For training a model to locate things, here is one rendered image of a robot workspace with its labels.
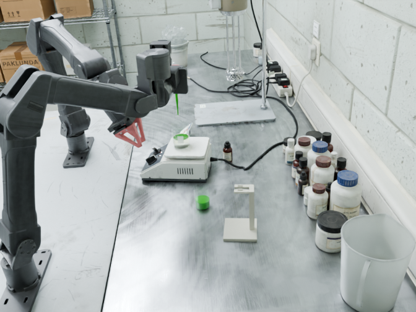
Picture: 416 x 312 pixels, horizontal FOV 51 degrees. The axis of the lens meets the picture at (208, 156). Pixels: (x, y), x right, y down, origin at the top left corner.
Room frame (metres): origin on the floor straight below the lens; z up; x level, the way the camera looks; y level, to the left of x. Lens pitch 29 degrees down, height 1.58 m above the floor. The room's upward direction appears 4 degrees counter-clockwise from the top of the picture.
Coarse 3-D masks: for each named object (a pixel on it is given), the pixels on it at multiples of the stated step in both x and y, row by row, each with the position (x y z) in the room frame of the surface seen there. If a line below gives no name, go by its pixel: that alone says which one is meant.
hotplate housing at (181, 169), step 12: (156, 168) 1.08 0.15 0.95; (168, 168) 1.08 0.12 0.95; (180, 168) 1.07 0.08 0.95; (192, 168) 1.07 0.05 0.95; (204, 168) 1.06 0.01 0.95; (156, 180) 1.09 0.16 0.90; (168, 180) 1.08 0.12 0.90; (180, 180) 1.08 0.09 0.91; (192, 180) 1.07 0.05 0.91; (204, 180) 1.06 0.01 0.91
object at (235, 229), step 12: (240, 192) 0.82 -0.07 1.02; (252, 192) 0.82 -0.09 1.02; (252, 204) 0.83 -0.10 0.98; (252, 216) 0.83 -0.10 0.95; (228, 228) 0.84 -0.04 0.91; (240, 228) 0.83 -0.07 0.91; (252, 228) 0.83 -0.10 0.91; (228, 240) 0.80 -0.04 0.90; (240, 240) 0.80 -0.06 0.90; (252, 240) 0.79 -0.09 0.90
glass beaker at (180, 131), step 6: (174, 126) 1.11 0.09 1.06; (180, 126) 1.11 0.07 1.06; (186, 126) 1.15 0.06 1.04; (174, 132) 1.11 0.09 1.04; (180, 132) 1.11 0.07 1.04; (186, 132) 1.12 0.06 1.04; (174, 138) 1.12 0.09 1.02; (180, 138) 1.11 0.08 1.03; (186, 138) 1.12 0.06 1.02; (174, 144) 1.12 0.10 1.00; (180, 144) 1.11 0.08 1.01; (186, 144) 1.11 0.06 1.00
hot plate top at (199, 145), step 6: (192, 138) 1.18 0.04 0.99; (198, 138) 1.18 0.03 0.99; (204, 138) 1.18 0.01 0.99; (168, 144) 1.15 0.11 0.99; (192, 144) 1.14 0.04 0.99; (198, 144) 1.14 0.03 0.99; (204, 144) 1.14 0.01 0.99; (168, 150) 1.11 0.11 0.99; (174, 150) 1.11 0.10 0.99; (180, 150) 1.11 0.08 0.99; (186, 150) 1.10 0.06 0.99; (192, 150) 1.10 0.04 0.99; (198, 150) 1.10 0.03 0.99; (204, 150) 1.10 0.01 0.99; (168, 156) 1.08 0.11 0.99; (174, 156) 1.08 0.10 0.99; (180, 156) 1.08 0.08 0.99; (186, 156) 1.07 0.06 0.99; (192, 156) 1.07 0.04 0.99; (198, 156) 1.07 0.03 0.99; (204, 156) 1.07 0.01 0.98
